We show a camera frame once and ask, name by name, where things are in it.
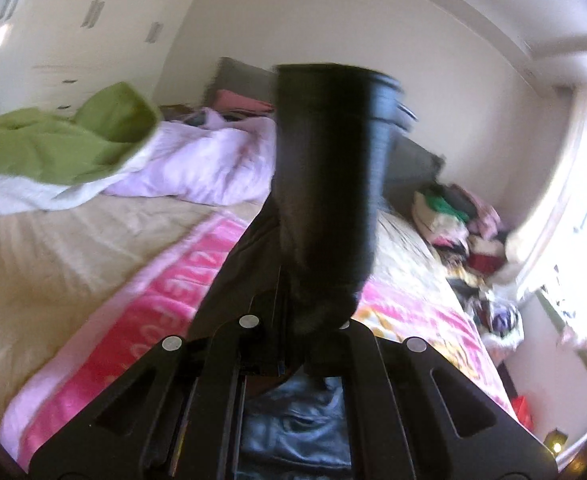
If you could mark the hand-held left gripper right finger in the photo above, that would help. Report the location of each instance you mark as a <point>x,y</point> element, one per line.
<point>368,360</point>

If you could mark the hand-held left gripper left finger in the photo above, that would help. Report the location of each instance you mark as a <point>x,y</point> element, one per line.
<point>223,360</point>

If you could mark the black leather jacket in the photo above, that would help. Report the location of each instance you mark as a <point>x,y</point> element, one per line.
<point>323,185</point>

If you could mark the pile of mixed clothes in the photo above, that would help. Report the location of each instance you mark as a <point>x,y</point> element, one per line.
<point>466,240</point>

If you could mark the pink printed blanket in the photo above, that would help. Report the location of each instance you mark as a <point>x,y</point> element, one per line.
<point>138,320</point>

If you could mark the red bag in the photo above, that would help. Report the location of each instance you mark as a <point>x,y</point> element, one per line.
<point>523,412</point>

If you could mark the cream bed sheet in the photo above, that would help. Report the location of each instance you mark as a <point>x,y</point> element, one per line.
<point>73,260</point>

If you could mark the grey headboard cushion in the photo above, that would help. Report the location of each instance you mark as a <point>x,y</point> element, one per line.
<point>413,170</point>

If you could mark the pale pink duvet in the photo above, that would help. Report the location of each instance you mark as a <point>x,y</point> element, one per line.
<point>203,165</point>

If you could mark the white cloth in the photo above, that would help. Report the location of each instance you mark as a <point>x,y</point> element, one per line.
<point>33,192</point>

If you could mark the pink pillow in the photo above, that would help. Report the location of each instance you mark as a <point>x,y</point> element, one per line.
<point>241,102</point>

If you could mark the light window curtain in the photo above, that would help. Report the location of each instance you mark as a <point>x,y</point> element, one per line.
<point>563,185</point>

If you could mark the green cloth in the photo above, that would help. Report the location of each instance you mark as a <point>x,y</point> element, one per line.
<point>73,145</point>

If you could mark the cream wardrobe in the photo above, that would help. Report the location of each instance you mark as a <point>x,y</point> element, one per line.
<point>88,35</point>

